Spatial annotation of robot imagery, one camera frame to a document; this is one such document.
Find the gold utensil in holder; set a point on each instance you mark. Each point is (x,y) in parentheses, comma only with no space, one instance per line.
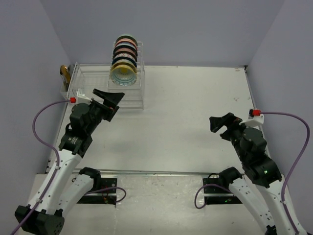
(64,73)

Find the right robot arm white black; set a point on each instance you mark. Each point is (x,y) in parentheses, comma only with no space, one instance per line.
(262,187)

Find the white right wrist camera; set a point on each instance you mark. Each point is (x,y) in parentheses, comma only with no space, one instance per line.
(255,118)

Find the yellow blue patterned bowl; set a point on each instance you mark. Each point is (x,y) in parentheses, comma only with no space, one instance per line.
(123,74)

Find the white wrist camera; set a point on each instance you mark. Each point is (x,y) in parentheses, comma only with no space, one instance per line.
(80,97)
(255,118)

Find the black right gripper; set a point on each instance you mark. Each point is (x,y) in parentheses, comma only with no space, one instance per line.
(233,121)

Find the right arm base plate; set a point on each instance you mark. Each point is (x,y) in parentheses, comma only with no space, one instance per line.
(217,196)

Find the dark blue patterned bowl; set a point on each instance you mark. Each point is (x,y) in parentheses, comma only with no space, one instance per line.
(124,60)

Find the white wire dish rack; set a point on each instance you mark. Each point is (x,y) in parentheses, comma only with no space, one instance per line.
(97,76)

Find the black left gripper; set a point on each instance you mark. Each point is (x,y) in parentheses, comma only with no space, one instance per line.
(110,105)

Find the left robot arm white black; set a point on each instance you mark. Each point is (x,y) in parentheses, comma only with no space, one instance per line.
(45,213)

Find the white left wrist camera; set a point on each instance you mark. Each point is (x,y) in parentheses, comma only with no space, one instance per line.
(80,97)

